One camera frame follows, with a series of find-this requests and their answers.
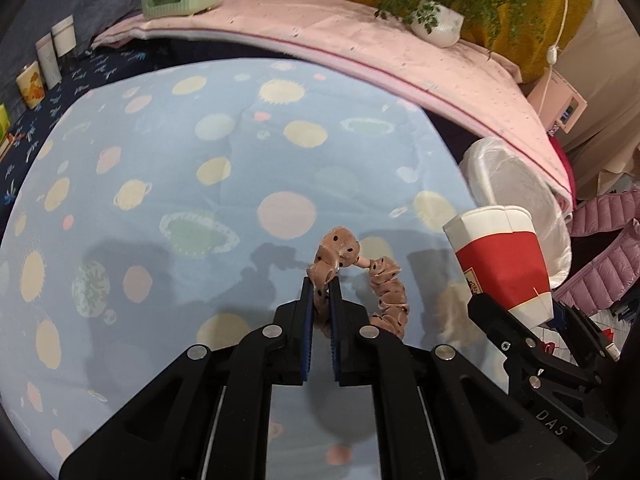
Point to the yellow printed paper cup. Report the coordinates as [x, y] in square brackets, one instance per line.
[29, 85]

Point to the brown dotted scrunchie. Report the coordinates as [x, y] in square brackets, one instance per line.
[390, 295]

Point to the white plastic bag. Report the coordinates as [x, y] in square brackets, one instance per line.
[520, 180]

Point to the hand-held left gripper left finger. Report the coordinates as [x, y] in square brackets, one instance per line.
[306, 330]

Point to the navy printed cloth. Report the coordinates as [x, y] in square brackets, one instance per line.
[100, 65]

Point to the red and white paper cup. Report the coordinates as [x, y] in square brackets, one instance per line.
[500, 260]

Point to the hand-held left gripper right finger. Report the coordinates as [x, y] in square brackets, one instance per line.
[336, 330]

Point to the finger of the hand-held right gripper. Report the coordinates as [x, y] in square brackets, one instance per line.
[500, 330]
[585, 345]

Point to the potted plant in white pot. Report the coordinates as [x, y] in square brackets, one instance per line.
[440, 25]

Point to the pink down jacket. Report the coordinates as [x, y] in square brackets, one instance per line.
[605, 270]

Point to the green yellow tissue box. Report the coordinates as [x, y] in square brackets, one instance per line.
[4, 122]

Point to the pink blanket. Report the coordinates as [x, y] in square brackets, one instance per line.
[350, 30]

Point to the light blue dotted tablecloth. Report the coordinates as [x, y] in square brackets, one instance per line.
[150, 210]

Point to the pink device box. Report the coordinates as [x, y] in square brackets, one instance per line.
[555, 97]

